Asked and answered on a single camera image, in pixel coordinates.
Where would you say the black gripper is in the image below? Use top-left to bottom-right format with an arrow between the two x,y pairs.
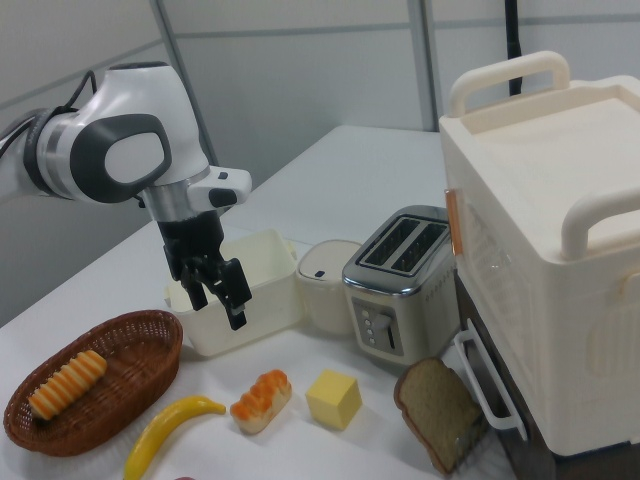
158,211 -> 252,332

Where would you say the yellow cube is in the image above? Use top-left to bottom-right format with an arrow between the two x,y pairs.
304,369 -> 363,432

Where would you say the white open plastic box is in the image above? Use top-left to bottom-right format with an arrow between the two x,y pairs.
163,228 -> 305,358

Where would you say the brown wicker basket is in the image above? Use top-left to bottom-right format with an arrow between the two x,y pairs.
2,309 -> 185,458

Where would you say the small white lidded bin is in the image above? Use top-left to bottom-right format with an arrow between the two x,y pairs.
296,239 -> 364,335

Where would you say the orange topped sushi piece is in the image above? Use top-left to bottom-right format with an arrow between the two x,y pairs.
229,369 -> 293,435

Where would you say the yellow toy banana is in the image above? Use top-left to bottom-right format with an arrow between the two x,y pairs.
123,395 -> 227,480

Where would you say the orange striped bread loaf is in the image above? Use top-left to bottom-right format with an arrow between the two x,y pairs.
28,349 -> 109,420

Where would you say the silver two-slot toaster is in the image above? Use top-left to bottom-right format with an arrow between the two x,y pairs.
341,204 -> 460,366

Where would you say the copper cabinet latch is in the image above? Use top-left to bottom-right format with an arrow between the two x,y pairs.
444,188 -> 464,257

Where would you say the brown bread slice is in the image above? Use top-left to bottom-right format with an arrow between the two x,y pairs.
394,356 -> 489,475

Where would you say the large cream toy cabinet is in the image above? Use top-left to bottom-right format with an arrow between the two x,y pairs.
438,49 -> 640,480

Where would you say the black background pole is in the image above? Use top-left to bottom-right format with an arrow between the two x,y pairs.
501,0 -> 525,97

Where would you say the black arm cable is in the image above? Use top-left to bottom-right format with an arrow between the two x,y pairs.
0,69 -> 99,156

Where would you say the white cabinet door handle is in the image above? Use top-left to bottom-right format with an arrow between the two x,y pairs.
453,329 -> 529,442

